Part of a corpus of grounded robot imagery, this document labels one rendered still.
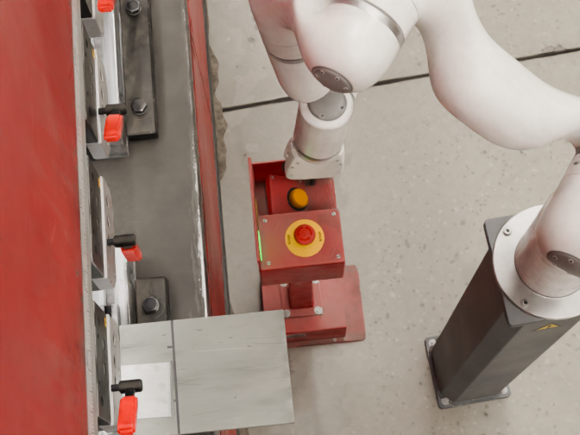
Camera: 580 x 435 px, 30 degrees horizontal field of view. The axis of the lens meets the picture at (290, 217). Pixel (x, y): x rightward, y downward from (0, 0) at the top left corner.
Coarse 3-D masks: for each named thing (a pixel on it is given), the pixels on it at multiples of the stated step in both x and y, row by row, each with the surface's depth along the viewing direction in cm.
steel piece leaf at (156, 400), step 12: (132, 372) 168; (144, 372) 168; (156, 372) 168; (168, 372) 168; (144, 384) 168; (156, 384) 168; (168, 384) 168; (144, 396) 167; (156, 396) 167; (168, 396) 167; (144, 408) 167; (156, 408) 167; (168, 408) 167
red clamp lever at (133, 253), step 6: (126, 234) 150; (132, 234) 150; (108, 240) 150; (114, 240) 149; (120, 240) 149; (126, 240) 149; (132, 240) 149; (114, 246) 150; (120, 246) 150; (126, 246) 150; (132, 246) 152; (126, 252) 153; (132, 252) 153; (138, 252) 155; (126, 258) 157; (132, 258) 156; (138, 258) 156
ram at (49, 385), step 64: (0, 0) 104; (64, 0) 138; (0, 64) 102; (64, 64) 134; (0, 128) 99; (64, 128) 130; (0, 192) 97; (64, 192) 126; (0, 256) 95; (64, 256) 122; (0, 320) 93; (64, 320) 119; (0, 384) 91; (64, 384) 116
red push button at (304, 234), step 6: (300, 228) 195; (306, 228) 195; (312, 228) 196; (294, 234) 195; (300, 234) 195; (306, 234) 195; (312, 234) 195; (300, 240) 195; (306, 240) 195; (312, 240) 195
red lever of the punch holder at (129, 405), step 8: (112, 384) 142; (120, 384) 142; (128, 384) 142; (136, 384) 142; (120, 392) 142; (128, 392) 141; (136, 392) 142; (120, 400) 139; (128, 400) 139; (136, 400) 139; (120, 408) 138; (128, 408) 137; (136, 408) 138; (120, 416) 136; (128, 416) 136; (136, 416) 138; (120, 424) 135; (128, 424) 135; (120, 432) 135; (128, 432) 135
